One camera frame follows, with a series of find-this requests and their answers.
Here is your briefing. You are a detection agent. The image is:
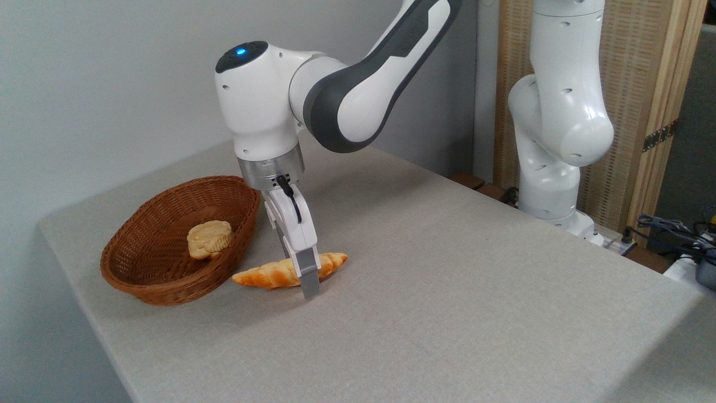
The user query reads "long braided bread loaf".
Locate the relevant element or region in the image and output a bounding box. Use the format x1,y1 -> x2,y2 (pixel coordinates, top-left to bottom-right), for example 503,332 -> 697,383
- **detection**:
232,252 -> 348,290

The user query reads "black screen hinge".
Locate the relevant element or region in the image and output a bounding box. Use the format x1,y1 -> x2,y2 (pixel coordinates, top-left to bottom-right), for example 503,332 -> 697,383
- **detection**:
642,119 -> 679,153

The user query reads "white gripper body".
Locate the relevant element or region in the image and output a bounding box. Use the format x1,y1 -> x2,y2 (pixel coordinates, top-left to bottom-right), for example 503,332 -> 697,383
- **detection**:
262,186 -> 319,259

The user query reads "small round bread roll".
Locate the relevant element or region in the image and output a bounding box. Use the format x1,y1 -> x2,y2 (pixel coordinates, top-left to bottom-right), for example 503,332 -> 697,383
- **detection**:
187,220 -> 234,260

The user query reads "wooden rattan folding screen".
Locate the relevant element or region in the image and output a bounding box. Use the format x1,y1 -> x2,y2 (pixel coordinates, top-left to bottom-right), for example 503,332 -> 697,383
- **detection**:
493,0 -> 709,233

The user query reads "brown wicker basket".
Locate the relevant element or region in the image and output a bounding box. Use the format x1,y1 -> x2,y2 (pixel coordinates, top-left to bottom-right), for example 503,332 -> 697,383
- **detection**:
101,175 -> 261,307

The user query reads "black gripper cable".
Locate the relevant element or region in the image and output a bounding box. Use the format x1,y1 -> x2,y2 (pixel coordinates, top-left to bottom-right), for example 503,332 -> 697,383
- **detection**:
276,174 -> 303,224

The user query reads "blue black cable bundle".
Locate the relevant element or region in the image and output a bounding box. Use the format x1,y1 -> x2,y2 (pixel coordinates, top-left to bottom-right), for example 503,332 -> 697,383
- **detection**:
626,213 -> 716,265

